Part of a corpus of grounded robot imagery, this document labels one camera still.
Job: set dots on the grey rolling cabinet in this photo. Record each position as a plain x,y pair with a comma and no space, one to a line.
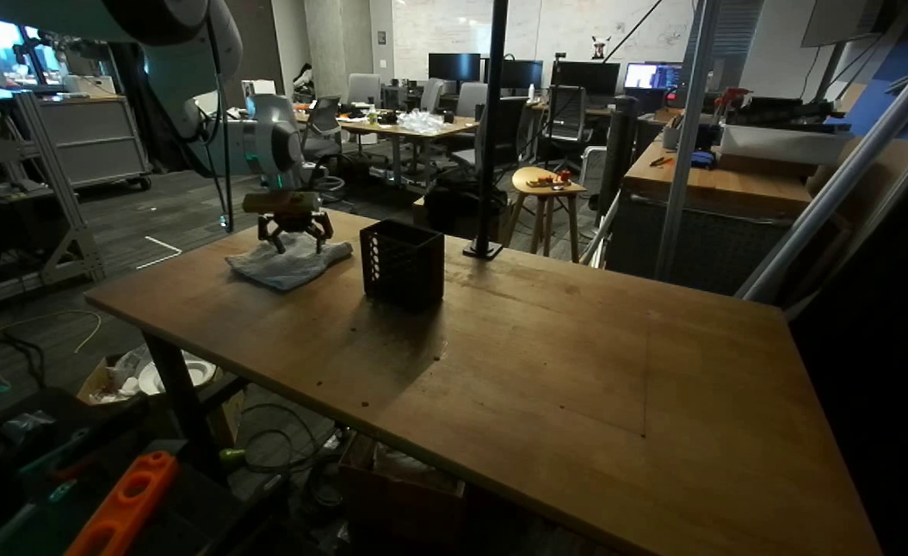
93,141

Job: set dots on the grey metal shelf rack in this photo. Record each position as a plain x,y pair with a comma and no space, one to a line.
22,205

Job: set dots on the black perforated box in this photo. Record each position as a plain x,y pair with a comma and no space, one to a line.
402,266

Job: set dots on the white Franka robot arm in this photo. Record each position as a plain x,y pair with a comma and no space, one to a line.
268,125

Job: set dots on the white bowl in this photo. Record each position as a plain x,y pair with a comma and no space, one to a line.
170,372

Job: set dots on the round wooden stool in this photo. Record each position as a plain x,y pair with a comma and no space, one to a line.
548,184

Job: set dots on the black office chair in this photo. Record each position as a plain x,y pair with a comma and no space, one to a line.
566,112

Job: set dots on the light wooden office table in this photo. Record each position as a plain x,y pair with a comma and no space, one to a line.
408,128

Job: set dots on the light grey towel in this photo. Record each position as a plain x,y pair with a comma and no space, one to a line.
289,266

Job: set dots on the black computer monitor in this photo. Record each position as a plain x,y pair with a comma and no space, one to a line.
584,77
523,76
456,66

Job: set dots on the wooden workbench desk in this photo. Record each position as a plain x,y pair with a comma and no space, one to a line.
717,187

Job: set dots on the silver vertical pole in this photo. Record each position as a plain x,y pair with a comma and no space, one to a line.
684,133

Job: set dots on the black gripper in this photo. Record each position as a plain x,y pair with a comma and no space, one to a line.
289,208

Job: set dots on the silver diagonal pole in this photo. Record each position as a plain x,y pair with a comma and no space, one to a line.
845,170

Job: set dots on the black table leg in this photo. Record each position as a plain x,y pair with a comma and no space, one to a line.
179,395

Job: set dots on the black vertical pole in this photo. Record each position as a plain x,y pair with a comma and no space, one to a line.
489,125

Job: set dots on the lit computer monitor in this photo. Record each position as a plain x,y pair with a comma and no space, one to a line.
653,76

